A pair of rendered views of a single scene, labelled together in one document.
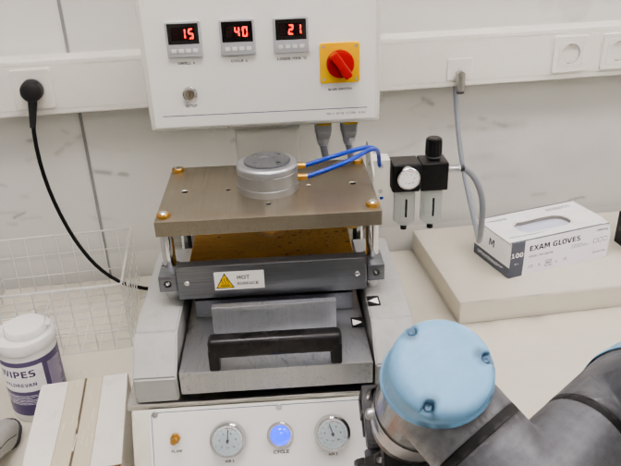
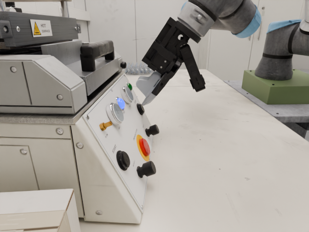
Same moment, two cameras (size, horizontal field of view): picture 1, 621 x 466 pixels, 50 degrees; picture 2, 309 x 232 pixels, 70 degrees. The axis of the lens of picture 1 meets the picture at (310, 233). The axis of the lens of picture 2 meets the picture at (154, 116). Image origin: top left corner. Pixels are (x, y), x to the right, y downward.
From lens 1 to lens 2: 0.78 m
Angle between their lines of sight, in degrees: 76
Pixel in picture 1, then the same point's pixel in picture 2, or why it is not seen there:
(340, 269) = (71, 25)
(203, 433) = (105, 117)
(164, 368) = (75, 77)
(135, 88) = not seen: outside the picture
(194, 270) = (19, 15)
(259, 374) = (103, 70)
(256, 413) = (109, 96)
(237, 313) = (56, 49)
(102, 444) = (33, 205)
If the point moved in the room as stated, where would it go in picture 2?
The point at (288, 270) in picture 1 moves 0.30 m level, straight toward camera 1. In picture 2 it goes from (57, 23) to (218, 22)
